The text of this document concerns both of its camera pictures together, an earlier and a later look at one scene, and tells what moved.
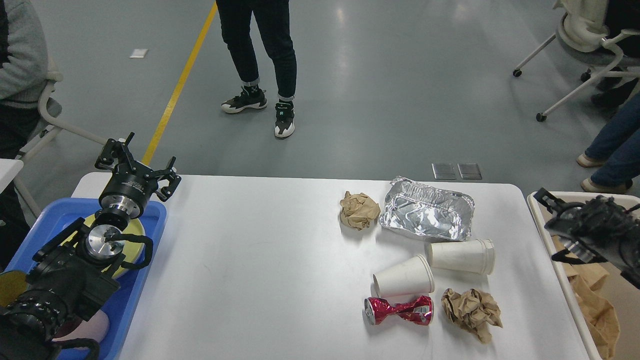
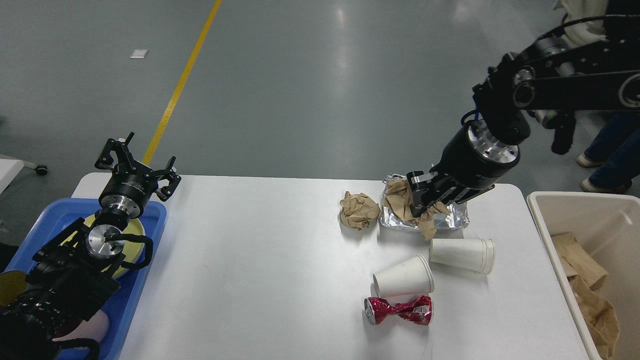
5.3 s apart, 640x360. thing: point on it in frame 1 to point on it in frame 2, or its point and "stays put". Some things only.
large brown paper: [475, 310] to [398, 199]
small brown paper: [357, 210] stays put
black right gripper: [572, 224] to [474, 159]
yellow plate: [134, 249] stays put
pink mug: [97, 328] stays put
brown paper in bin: [599, 320] stays put
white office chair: [50, 110] to [40, 169]
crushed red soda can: [420, 310] stays put
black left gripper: [125, 195] stays put
